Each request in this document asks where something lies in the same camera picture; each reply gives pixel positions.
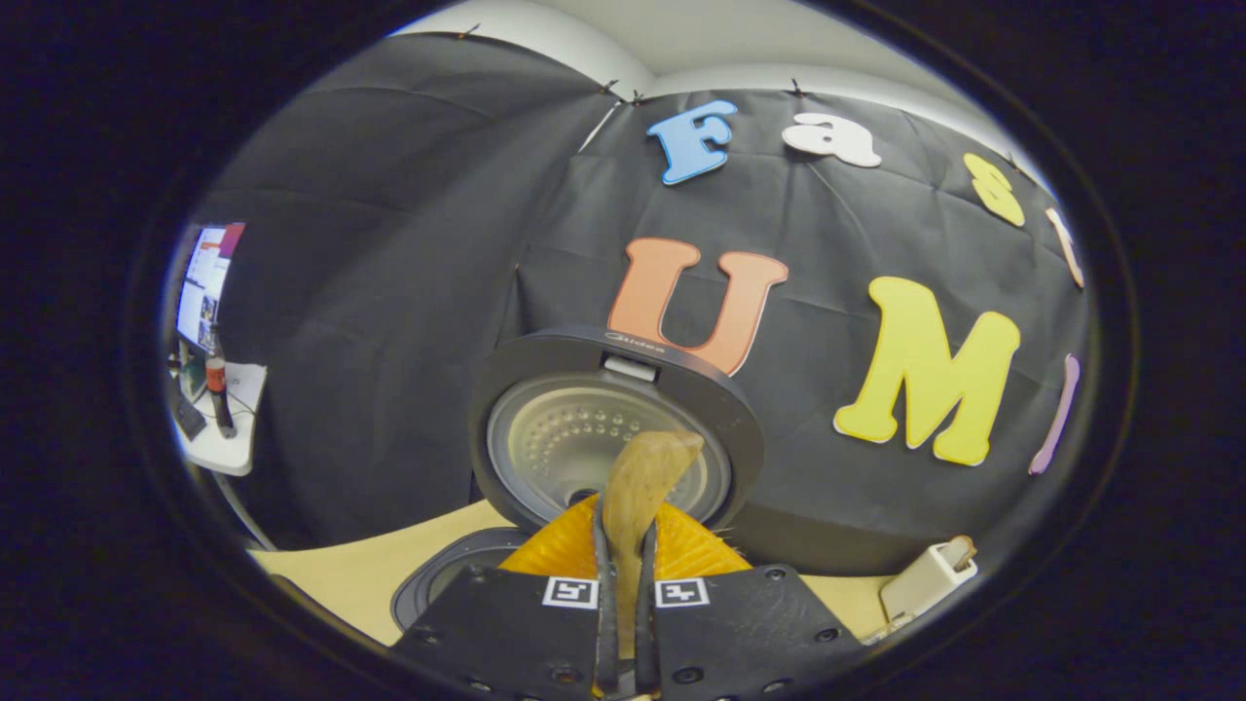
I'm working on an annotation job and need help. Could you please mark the white toaster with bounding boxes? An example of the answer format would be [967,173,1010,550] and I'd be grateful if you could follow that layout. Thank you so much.
[881,541,979,624]

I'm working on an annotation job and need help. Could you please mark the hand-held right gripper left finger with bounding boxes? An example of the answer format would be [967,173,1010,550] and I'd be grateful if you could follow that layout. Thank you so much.
[389,497,621,701]

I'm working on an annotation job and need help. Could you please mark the black backdrop cloth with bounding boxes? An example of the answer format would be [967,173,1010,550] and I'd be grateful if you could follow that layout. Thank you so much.
[190,34,1091,575]

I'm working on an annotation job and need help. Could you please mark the grey black rice cooker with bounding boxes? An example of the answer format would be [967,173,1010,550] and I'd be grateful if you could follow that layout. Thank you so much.
[391,326,766,634]

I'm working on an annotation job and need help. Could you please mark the white side table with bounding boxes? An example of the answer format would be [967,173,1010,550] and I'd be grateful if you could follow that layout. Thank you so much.
[170,362,283,551]

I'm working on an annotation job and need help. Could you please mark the computer monitor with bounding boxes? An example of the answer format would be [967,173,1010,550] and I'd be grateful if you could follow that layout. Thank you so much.
[175,222,246,356]

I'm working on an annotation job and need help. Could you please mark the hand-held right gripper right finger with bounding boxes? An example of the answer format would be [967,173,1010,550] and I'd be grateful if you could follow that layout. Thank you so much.
[635,501,867,701]

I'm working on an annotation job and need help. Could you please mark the dark bottle with red label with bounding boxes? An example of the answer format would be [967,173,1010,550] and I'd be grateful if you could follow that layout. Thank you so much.
[204,356,238,439]

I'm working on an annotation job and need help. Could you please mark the wooden spoon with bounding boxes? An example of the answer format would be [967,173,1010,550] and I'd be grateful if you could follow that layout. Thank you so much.
[602,431,706,697]

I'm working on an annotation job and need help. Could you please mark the black keyboard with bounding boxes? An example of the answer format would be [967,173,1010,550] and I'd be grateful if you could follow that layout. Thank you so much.
[171,389,207,442]

